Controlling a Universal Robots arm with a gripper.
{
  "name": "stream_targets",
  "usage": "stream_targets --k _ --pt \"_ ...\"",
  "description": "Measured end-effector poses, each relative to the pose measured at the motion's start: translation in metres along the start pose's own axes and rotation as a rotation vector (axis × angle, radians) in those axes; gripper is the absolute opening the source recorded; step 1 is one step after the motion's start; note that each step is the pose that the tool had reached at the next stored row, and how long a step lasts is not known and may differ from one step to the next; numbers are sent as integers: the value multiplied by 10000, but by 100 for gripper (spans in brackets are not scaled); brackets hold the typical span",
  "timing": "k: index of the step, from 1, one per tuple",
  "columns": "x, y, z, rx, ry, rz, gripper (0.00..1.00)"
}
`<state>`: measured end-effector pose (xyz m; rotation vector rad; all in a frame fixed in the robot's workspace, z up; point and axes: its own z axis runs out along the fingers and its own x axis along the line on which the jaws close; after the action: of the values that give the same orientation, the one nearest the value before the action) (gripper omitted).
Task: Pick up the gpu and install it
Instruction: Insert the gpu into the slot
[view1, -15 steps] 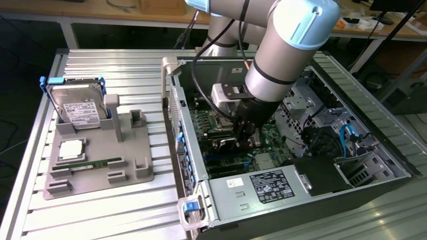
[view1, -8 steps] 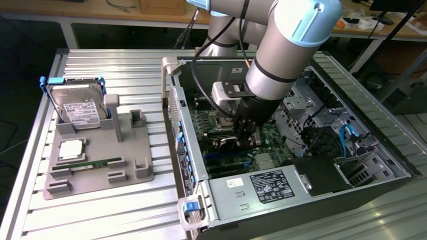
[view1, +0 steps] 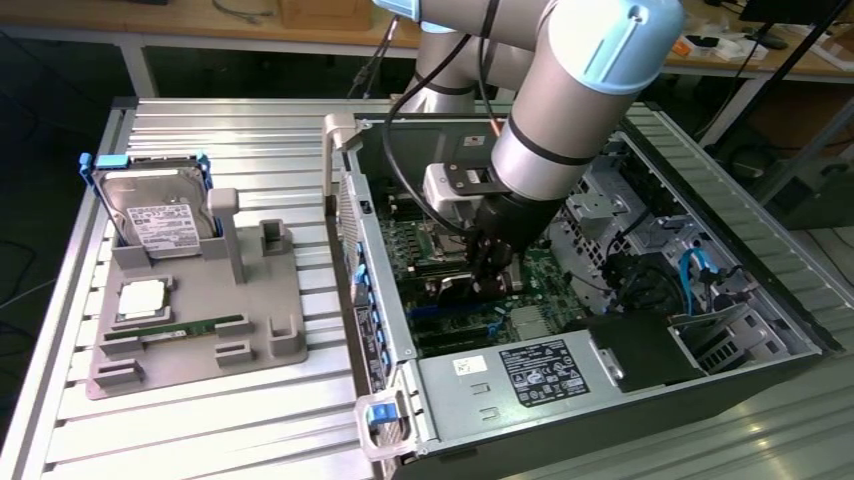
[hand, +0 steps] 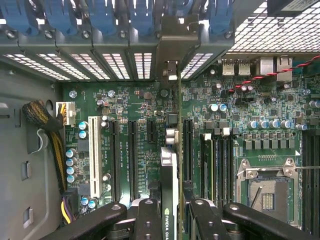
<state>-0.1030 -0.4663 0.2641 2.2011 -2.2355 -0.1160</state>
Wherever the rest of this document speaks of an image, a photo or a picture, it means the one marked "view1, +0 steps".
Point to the green motherboard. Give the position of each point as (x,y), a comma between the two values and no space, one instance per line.
(541,265)

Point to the black expansion slot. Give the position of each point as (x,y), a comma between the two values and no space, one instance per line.
(454,341)

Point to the orange and white item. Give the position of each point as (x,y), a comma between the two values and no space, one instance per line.
(681,47)

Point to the blue case latch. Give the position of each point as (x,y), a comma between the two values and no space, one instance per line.
(380,414)

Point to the green RAM stick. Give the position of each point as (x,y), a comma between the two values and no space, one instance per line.
(180,330)

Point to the dark grey floor box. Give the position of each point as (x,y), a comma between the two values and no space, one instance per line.
(814,200)

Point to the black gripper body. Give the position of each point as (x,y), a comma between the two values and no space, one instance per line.
(523,220)

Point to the hard disk in blue caddy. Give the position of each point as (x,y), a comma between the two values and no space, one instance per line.
(160,215)

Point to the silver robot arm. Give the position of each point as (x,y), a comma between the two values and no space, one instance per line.
(567,115)

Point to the grey parts rack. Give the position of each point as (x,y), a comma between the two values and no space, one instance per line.
(214,310)

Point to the cardboard box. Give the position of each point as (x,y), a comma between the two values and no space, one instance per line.
(320,12)

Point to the black installed RAM stick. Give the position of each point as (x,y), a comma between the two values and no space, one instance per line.
(427,270)

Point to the black plastic shroud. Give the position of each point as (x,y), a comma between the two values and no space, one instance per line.
(643,350)

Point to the wooden desk with white legs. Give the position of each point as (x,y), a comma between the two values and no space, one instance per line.
(167,25)

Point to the metal drive cage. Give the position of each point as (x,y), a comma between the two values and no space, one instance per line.
(667,235)

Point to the grey power supply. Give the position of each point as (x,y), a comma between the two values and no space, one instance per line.
(467,400)

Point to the white and black item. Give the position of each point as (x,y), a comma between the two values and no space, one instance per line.
(727,47)

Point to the wooden desk with grey legs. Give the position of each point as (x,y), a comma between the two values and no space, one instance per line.
(801,65)

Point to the open black PC case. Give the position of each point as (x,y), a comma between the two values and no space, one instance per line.
(734,370)

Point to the CPU socket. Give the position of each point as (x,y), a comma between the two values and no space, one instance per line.
(443,245)

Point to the blue expansion slot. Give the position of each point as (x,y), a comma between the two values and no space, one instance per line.
(426,311)

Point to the black monitor with stand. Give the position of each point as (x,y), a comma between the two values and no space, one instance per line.
(767,37)

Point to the silver chipset heatsink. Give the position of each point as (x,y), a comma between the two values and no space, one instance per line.
(533,321)

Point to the silver CPU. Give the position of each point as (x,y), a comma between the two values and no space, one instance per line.
(142,300)

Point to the black slanted pole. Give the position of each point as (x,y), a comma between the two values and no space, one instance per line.
(794,55)

